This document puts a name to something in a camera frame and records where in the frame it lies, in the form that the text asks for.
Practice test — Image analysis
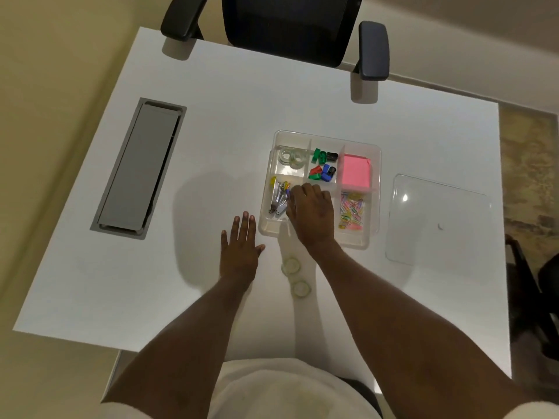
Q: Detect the person's right hand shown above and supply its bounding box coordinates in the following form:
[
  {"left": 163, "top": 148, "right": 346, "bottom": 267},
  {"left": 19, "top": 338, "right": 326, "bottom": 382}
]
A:
[{"left": 286, "top": 183, "right": 339, "bottom": 254}]

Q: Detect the person's left hand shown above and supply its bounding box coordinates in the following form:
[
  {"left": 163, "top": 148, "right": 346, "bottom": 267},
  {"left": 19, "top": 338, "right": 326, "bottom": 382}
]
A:
[{"left": 220, "top": 211, "right": 266, "bottom": 284}]

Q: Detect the clear plastic organizer box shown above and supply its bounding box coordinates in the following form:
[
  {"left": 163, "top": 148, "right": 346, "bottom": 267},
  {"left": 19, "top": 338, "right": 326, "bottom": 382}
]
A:
[{"left": 257, "top": 129, "right": 383, "bottom": 251}]

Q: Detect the clear plastic lid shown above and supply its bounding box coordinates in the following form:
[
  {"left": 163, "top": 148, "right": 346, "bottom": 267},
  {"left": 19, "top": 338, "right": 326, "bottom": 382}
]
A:
[{"left": 385, "top": 173, "right": 493, "bottom": 265}]

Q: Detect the person's left forearm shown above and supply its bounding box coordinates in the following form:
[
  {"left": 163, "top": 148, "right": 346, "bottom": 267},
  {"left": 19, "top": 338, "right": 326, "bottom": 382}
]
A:
[{"left": 101, "top": 274, "right": 259, "bottom": 419}]

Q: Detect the person's right forearm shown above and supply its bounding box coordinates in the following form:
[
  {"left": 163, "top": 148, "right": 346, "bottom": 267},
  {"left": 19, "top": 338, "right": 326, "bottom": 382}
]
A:
[{"left": 305, "top": 239, "right": 559, "bottom": 419}]

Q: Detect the person's cream shirt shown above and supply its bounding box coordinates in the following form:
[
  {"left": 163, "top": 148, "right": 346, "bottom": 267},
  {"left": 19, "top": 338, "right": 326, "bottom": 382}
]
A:
[{"left": 100, "top": 357, "right": 559, "bottom": 419}]

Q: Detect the bundle of silver metal tools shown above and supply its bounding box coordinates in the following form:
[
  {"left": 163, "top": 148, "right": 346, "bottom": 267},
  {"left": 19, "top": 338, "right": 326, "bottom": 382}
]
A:
[{"left": 267, "top": 176, "right": 292, "bottom": 218}]

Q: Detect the pile of coloured paper clips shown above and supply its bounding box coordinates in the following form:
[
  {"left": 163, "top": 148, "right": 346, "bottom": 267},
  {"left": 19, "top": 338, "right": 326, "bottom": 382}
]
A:
[{"left": 338, "top": 192, "right": 367, "bottom": 232}]

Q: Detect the coloured pencil sharpeners group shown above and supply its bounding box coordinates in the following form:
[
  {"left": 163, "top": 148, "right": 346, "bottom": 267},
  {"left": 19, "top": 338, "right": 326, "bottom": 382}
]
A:
[{"left": 307, "top": 148, "right": 339, "bottom": 182}]

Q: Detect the pink sticky note pad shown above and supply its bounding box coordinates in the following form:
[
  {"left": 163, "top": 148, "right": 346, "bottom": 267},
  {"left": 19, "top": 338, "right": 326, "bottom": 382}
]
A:
[{"left": 341, "top": 154, "right": 373, "bottom": 188}]

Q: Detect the black mesh office chair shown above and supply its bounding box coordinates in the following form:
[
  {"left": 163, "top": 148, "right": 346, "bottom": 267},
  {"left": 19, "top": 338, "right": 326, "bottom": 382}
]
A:
[{"left": 160, "top": 0, "right": 390, "bottom": 81}]

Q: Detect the black swivel chair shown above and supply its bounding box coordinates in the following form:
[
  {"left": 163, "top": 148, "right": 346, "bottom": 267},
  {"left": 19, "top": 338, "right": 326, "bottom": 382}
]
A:
[{"left": 505, "top": 233, "right": 559, "bottom": 361}]

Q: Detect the gray desk cable cover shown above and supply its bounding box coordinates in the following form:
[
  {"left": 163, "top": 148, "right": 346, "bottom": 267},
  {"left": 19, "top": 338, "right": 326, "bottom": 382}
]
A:
[{"left": 90, "top": 98, "right": 187, "bottom": 240}]

